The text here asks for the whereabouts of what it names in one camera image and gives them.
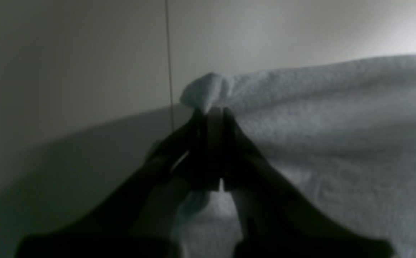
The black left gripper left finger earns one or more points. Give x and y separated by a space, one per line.
136 220

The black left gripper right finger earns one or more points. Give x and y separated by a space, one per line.
277 221

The grey T-shirt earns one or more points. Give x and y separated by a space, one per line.
344 134

